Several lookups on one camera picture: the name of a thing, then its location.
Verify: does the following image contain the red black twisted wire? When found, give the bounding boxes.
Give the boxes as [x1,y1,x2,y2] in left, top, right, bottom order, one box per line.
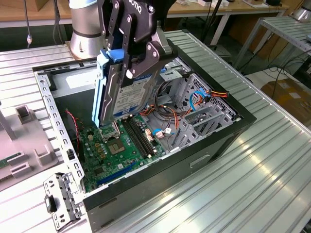
[65,109,83,152]

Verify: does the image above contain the blue flat data wire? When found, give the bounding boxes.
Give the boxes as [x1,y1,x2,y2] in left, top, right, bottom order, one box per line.
[189,88,211,113]

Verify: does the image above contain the grey power supply unit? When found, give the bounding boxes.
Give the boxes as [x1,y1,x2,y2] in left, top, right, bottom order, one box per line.
[50,65,109,122]

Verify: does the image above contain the grey metal disk bay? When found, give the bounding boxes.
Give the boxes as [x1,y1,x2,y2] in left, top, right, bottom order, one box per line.
[169,72,244,153]

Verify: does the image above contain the black open PC case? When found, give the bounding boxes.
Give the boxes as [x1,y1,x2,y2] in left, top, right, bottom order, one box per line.
[32,44,258,233]

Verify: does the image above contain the CPU socket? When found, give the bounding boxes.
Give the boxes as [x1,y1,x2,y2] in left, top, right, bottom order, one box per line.
[106,137,126,156]

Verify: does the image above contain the large cardboard box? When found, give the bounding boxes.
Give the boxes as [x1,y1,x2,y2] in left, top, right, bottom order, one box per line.
[261,77,311,122]

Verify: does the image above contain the metal slat side table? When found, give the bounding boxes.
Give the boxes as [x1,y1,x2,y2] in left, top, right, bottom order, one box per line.
[234,17,311,71]

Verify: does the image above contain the small blue wire connector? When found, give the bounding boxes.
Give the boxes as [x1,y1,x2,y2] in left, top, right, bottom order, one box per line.
[152,128,173,139]

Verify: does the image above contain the green RAM stick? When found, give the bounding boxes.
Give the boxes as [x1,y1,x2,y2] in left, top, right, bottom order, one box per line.
[0,151,22,169]

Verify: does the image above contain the hard disk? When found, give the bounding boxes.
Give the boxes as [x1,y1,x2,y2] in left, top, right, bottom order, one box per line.
[91,48,162,128]

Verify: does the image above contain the orange red wire bundle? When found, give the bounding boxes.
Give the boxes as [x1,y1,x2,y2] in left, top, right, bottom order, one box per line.
[138,103,188,130]

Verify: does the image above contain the metal expansion slot retainer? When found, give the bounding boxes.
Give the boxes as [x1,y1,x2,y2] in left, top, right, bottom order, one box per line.
[42,171,86,231]

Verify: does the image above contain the orange red yellow power wire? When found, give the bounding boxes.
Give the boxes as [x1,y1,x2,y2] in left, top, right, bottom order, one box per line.
[186,89,230,116]

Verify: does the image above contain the black case fan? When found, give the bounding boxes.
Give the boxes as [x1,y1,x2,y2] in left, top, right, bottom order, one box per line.
[63,110,86,164]

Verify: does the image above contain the blue expansion slot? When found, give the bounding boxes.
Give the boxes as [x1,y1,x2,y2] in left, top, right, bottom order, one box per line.
[96,161,137,187]

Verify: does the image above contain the metal socket cover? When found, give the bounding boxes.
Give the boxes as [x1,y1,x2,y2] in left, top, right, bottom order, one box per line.
[100,121,121,143]

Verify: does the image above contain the grey parts rack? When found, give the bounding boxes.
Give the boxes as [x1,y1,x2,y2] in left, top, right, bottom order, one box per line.
[0,100,59,189]

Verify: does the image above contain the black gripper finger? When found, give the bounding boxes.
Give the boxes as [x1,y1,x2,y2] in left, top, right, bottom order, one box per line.
[106,0,121,51]
[121,14,166,80]

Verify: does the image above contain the black cable with metal plug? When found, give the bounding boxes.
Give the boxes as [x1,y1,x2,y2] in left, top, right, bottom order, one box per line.
[23,0,34,49]

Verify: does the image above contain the green motherboard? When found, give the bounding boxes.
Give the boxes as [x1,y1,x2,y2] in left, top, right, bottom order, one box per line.
[79,115,167,192]

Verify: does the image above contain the grey metal drive cage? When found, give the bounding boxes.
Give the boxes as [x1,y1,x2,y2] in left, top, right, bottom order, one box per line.
[145,57,192,110]

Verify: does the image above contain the black cable bundle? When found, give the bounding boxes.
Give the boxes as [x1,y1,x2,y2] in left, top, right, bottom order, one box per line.
[154,81,177,115]

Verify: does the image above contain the RAM slot with white clips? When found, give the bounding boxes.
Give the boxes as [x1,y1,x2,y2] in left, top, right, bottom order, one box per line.
[123,116,153,158]
[130,114,158,154]

